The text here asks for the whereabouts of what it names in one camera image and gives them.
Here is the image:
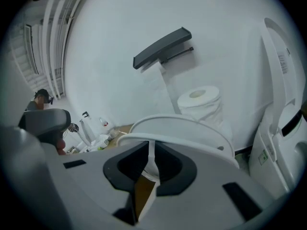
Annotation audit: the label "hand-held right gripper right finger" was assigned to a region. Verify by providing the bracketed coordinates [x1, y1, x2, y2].
[140, 139, 290, 230]

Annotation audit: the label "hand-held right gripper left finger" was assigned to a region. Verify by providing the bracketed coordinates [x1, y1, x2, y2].
[39, 139, 151, 230]

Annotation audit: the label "white toilet seat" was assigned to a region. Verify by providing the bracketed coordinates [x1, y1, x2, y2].
[117, 114, 240, 180]

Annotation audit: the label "wrapped toilet paper roll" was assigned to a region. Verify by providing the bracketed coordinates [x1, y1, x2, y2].
[177, 85, 233, 141]

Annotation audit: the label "hanging toilet paper roll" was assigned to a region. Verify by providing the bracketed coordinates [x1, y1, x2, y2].
[139, 61, 183, 115]

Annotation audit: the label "black toilet paper holder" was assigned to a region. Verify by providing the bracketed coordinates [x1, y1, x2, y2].
[133, 27, 194, 70]

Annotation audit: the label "white toilet lid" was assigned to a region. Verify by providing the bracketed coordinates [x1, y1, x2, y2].
[260, 17, 301, 138]

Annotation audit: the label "person's right hand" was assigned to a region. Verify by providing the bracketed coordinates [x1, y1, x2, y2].
[56, 138, 67, 156]

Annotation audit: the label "white plastic bag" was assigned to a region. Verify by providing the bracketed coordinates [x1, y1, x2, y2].
[92, 133, 111, 151]

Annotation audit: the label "white bottle black cap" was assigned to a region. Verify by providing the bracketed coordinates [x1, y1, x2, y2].
[80, 111, 97, 145]

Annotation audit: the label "clear bottle red label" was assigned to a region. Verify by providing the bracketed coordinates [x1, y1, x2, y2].
[99, 116, 111, 129]

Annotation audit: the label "white ceiling pipes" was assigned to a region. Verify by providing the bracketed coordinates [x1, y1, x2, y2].
[42, 0, 97, 101]

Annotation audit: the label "white cable tray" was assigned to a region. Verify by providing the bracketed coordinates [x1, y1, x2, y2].
[9, 23, 50, 91]

